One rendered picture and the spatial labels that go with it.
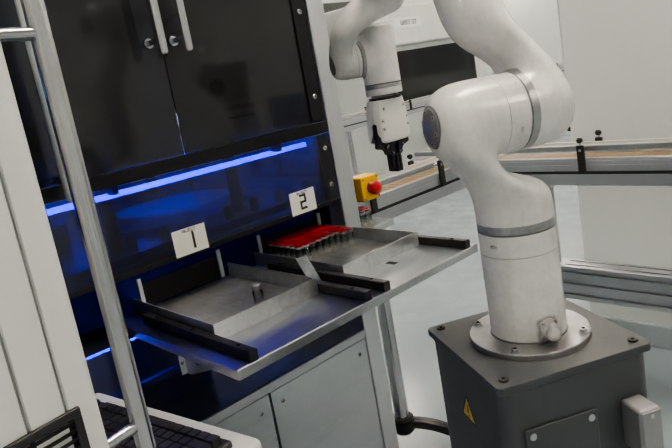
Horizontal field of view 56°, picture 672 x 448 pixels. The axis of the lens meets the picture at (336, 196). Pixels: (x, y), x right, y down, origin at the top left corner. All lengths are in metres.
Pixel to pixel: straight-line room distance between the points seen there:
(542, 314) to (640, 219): 1.83
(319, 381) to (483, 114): 1.05
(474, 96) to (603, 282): 1.44
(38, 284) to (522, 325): 0.68
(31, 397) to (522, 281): 0.68
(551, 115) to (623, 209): 1.88
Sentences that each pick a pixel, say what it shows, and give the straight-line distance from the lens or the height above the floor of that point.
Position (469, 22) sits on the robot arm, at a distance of 1.00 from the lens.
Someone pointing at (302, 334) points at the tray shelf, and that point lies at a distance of 1.17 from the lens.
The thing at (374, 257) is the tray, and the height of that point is 0.90.
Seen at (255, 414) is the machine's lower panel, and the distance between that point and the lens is 1.66.
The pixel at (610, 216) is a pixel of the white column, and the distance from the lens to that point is 2.87.
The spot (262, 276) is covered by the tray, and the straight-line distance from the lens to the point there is 1.50.
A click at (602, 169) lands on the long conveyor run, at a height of 0.90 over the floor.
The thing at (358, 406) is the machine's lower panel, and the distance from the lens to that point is 1.90.
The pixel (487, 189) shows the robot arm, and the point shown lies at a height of 1.12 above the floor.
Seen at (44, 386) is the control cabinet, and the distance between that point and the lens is 0.80.
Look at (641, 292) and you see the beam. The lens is 2.25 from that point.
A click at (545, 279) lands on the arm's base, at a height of 0.97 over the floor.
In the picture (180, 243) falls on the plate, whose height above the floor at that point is 1.02.
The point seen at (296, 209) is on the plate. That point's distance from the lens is 1.63.
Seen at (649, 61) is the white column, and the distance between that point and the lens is 2.69.
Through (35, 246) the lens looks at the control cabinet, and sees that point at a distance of 0.77.
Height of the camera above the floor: 1.32
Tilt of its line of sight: 11 degrees down
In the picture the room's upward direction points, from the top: 10 degrees counter-clockwise
